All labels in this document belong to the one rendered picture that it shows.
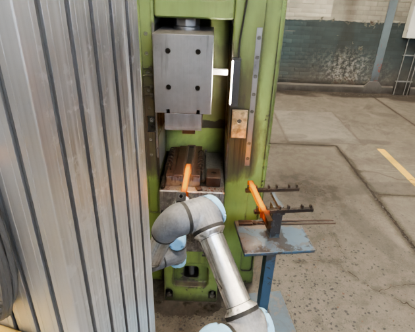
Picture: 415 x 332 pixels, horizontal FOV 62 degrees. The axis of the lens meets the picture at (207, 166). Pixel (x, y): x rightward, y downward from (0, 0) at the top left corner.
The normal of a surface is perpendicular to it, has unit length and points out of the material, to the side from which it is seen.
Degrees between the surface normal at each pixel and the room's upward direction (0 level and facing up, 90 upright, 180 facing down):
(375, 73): 90
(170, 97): 90
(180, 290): 90
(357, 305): 0
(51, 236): 90
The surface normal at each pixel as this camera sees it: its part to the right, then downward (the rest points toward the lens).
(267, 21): -0.02, 0.46
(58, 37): 0.96, 0.15
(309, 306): 0.03, -0.89
